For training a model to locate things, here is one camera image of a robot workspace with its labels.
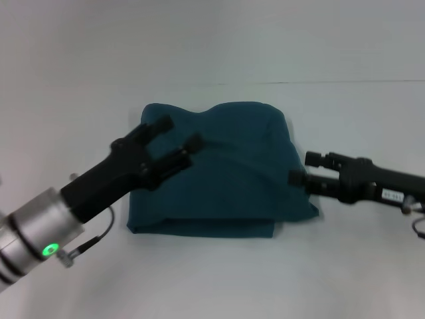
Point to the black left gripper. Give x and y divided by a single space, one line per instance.
113 179

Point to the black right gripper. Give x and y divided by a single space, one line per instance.
375 181

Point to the blue teal shirt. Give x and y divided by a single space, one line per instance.
232 186

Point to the small silver connector stub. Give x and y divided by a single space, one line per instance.
73 175

